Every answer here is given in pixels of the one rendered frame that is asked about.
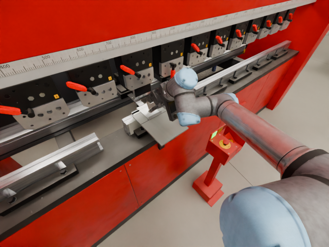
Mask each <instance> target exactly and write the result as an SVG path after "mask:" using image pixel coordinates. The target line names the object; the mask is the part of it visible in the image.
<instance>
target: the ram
mask: <svg viewBox="0 0 329 247"><path fill-rule="evenodd" d="M286 1H291V0H0V64H4V63H9V62H13V61H18V60H23V59H27V58H32V57H36V56H40V55H45V54H49V53H54V52H59V51H63V50H68V49H73V48H78V47H82V46H87V45H91V44H96V43H100V42H105V41H109V40H114V39H118V38H123V37H127V36H132V35H136V34H141V33H145V32H150V31H154V30H159V29H163V28H168V27H172V26H177V25H183V24H187V23H192V22H196V21H200V20H205V19H210V18H214V17H219V16H223V15H228V14H232V13H236V12H241V11H246V10H250V9H255V8H259V7H264V6H268V5H273V4H277V3H282V2H286ZM316 1H317V0H308V1H304V2H301V3H297V4H293V5H289V6H285V7H281V8H277V9H273V10H269V11H265V12H261V13H257V14H253V15H249V16H245V17H241V18H237V19H233V20H229V21H225V22H221V23H217V24H213V25H209V26H205V27H201V28H197V29H193V30H189V31H185V32H181V33H177V34H173V35H169V36H165V37H161V38H157V39H153V40H149V41H145V42H141V43H137V44H133V45H129V46H125V47H121V48H118V49H113V50H109V51H105V52H101V53H97V54H93V55H89V56H85V57H81V58H77V59H73V60H69V61H65V62H61V63H57V64H53V65H49V66H45V67H41V68H37V69H33V70H30V71H26V72H22V73H18V74H13V75H9V76H5V77H1V78H0V89H2V88H6V87H9V86H13V85H17V84H20V83H24V82H27V81H31V80H35V79H38V78H41V77H45V76H49V75H52V74H57V73H60V72H64V71H68V70H71V69H75V68H78V67H82V66H86V65H89V64H92V63H96V62H100V61H103V60H107V59H111V58H114V57H118V56H121V55H125V54H129V53H132V52H136V51H139V50H143V49H147V48H151V47H154V46H158V45H162V44H165V43H169V42H172V41H176V40H180V39H183V38H187V37H190V36H194V35H197V34H201V33H205V32H208V31H212V30H215V29H219V28H223V27H226V26H230V25H234V24H237V23H241V22H245V21H248V20H252V19H256V18H259V17H263V16H266V15H270V14H274V13H277V12H281V11H285V10H288V9H291V8H295V7H299V6H302V5H306V4H309V3H313V2H316Z"/></svg>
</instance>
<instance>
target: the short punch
mask: <svg viewBox="0 0 329 247"><path fill-rule="evenodd" d="M150 91H151V84H150V83H149V84H147V85H144V86H142V87H139V88H137V89H135V90H133V95H134V97H135V100H137V99H139V98H142V97H144V96H146V95H149V94H150Z"/></svg>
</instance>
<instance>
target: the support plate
mask: <svg viewBox="0 0 329 247"><path fill-rule="evenodd" d="M157 110H158V111H162V114H160V115H158V116H156V117H154V118H152V119H151V120H149V121H147V120H148V118H147V117H146V116H145V115H144V114H143V113H142V112H139V113H137V114H135V115H133V118H134V119H135V120H136V121H137V122H138V123H139V124H140V125H141V126H142V127H143V128H144V129H145V130H146V131H147V132H148V133H149V134H150V135H151V136H152V137H153V138H154V139H155V140H156V142H157V143H158V144H159V145H160V146H163V145H165V144H166V143H168V142H169V141H171V140H172V139H174V138H176V137H177V136H179V135H180V134H182V133H183V132H185V131H186V130H188V127H187V126H181V125H180V123H179V120H178V119H176V120H174V121H173V122H172V121H170V120H169V117H168V114H167V111H166V110H165V109H164V108H163V107H162V108H159V109H157ZM164 111H166V112H164ZM142 123H143V124H142Z"/></svg>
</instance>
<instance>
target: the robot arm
mask: <svg viewBox="0 0 329 247"><path fill-rule="evenodd" d="M197 81H198V77H197V74H196V72H195V71H194V70H193V69H191V68H187V67H186V68H182V69H181V70H179V71H178V72H177V73H176V74H175V75H174V76H173V77H172V78H171V79H170V80H169V81H168V82H167V81H166V82H164V83H161V84H160V85H159V88H155V89H154V90H153V91H152V92H151V93H150V94H149V96H150V98H151V100H152V102H153V103H150V102H149V101H147V102H146V103H147V106H148V109H149V110H148V112H149V113H152V112H154V111H155V110H157V109H159V108H162V107H163V106H165V107H166V111H167V114H168V117H169V120H170V121H172V122H173V121H174V120H176V119H177V118H178V119H179V123H180V125H181V126H190V125H195V124H199V123H200V122H201V121H200V119H201V118H204V117H210V116H217V117H218V118H219V119H220V120H221V121H223V122H224V123H225V124H226V125H227V126H228V127H229V128H230V129H231V130H233V131H234V132H235V133H236V134H237V135H238V136H239V137H240V138H241V139H242V140H244V141H245V142H246V143H247V144H248V145H249V146H250V147H251V148H253V149H254V150H255V151H256V152H257V153H258V154H259V155H260V156H261V157H262V158H264V159H265V160H266V161H267V162H268V163H269V164H270V165H271V166H272V167H274V168H275V169H276V170H277V171H278V172H279V173H280V180H278V181H274V182H270V183H266V184H263V185H259V186H251V187H246V188H244V189H242V190H240V191H238V192H236V193H233V194H231V195H229V196H228V197H226V198H225V200H224V201H223V203H222V205H221V208H220V215H219V223H220V230H221V231H222V233H223V236H222V240H223V243H224V247H329V153H328V152H326V151H325V150H323V149H321V148H309V147H307V146H306V145H304V144H303V143H301V142H299V141H298V140H296V139H294V138H293V137H291V136H290V135H288V134H286V133H285V132H283V131H282V130H280V129H278V128H277V127H275V126H274V125H272V124H270V123H269V122H267V121H266V120H264V119H262V118H261V117H259V116H258V115H256V114H254V113H253V112H251V111H250V110H248V109H246V108H245V107H243V106H241V105H240V104H238V98H237V97H236V95H235V94H233V93H221V94H218V95H211V96H205V97H198V98H196V97H195V93H194V89H193V88H194V87H195V86H196V84H197Z"/></svg>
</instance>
